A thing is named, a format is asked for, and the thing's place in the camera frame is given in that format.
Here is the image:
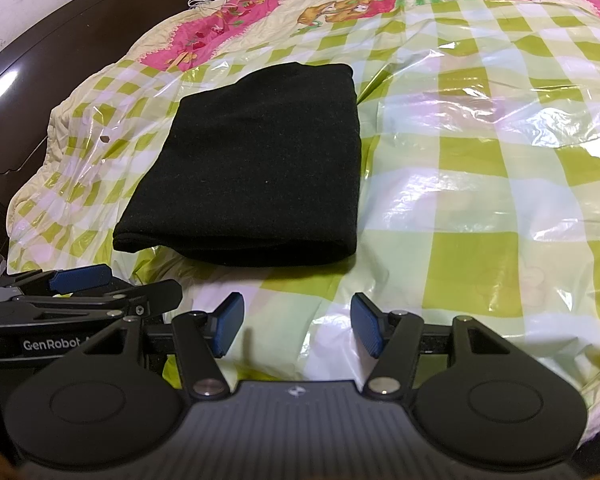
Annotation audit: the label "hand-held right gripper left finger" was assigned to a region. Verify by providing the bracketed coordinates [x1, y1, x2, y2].
[67, 292, 245, 400]

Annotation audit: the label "dark wooden headboard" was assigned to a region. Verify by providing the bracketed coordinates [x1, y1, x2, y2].
[0, 0, 217, 257]

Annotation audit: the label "black pants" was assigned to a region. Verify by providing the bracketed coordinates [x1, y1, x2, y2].
[112, 61, 364, 269]

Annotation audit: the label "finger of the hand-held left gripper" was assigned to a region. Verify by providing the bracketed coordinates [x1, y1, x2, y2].
[0, 265, 115, 298]
[10, 281, 183, 319]

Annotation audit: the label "checked cartoon printed blanket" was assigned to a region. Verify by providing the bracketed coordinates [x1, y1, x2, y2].
[5, 0, 600, 453]

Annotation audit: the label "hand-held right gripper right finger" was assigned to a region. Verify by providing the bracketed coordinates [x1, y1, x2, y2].
[351, 292, 531, 400]

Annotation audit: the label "white cable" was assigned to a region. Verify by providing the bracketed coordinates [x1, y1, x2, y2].
[186, 0, 243, 15]

